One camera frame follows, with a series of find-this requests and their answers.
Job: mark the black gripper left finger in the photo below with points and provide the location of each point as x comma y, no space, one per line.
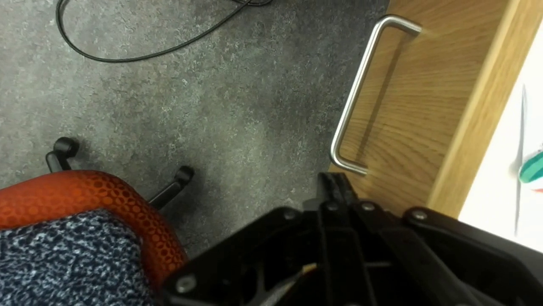
333,248

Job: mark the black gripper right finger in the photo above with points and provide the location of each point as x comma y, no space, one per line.
430,255

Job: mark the wooden front kitchen drawer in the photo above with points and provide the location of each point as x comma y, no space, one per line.
435,95

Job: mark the teal object in drawer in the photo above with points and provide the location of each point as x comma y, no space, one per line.
533,165

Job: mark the black chair caster base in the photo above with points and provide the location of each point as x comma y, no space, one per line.
172,188

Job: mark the orange mesh chair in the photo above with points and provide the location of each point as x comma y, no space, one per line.
102,195

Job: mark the blue speckled cushion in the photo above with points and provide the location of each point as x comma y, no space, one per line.
61,260

